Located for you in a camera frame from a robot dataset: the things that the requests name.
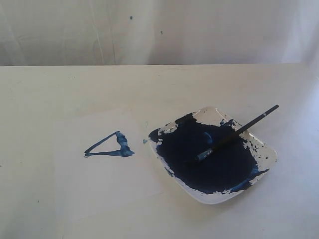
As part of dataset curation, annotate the black paintbrush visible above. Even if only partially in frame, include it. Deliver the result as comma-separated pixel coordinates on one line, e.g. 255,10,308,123
184,105,279,167

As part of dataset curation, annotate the white sheet of paper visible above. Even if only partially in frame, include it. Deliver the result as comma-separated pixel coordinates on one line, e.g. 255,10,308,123
54,109,162,222

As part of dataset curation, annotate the white plate with blue paint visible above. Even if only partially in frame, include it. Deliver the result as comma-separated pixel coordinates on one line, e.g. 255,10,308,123
148,107,277,205

